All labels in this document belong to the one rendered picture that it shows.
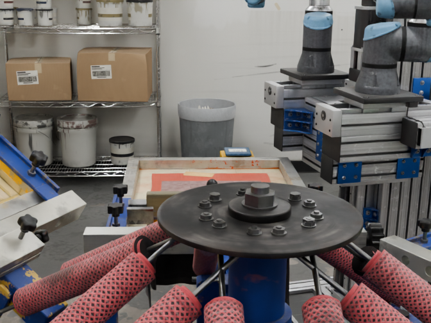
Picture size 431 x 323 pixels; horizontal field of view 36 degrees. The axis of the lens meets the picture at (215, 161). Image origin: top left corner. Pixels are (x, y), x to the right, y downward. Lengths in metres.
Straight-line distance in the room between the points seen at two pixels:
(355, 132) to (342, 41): 3.38
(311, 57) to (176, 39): 2.83
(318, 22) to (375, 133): 0.61
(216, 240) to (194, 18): 4.62
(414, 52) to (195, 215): 1.47
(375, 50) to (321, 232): 1.43
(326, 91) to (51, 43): 3.21
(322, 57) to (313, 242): 1.90
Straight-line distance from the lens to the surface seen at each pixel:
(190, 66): 5.49
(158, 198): 1.84
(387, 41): 2.29
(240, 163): 2.43
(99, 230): 1.65
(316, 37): 2.72
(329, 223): 0.95
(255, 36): 5.49
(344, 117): 2.25
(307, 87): 2.73
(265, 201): 0.96
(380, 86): 2.29
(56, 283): 1.13
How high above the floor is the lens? 1.65
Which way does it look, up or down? 16 degrees down
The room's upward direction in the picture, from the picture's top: 1 degrees clockwise
